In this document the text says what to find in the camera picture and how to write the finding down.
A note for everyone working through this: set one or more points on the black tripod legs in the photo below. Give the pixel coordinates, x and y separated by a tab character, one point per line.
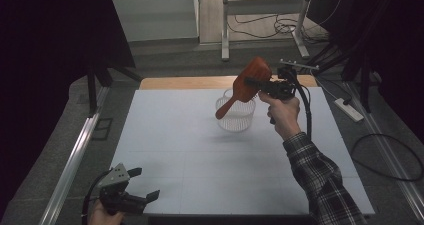
365	81

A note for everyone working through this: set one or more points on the brown wooden hairbrush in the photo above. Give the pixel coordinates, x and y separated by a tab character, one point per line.
248	81

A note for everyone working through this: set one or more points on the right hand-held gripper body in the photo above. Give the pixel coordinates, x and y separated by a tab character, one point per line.
280	88

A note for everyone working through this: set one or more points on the white power strip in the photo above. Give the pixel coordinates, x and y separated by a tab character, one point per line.
349	110

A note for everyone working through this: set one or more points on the person's right hand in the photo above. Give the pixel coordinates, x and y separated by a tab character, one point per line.
283	116

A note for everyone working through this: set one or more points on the white metal desk frame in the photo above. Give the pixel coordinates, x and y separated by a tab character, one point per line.
263	6

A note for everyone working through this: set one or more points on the person's left hand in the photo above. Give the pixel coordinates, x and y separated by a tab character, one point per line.
103	216

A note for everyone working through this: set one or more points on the white plastic mesh basket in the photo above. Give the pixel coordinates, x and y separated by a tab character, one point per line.
236	118

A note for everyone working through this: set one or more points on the black floor plate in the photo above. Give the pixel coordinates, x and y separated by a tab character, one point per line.
102	129

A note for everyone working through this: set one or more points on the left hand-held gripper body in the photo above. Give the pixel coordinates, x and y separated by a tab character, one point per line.
116	191

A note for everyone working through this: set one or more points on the black curtain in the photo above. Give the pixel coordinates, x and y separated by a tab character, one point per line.
393	45
50	51

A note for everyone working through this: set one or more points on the black metal stand legs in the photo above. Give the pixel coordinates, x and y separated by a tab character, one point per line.
92	88

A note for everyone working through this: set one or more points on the white cabinet panel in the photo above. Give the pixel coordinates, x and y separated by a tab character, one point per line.
153	16

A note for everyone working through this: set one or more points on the aluminium floor rail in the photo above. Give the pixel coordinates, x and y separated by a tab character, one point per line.
71	165
386	148

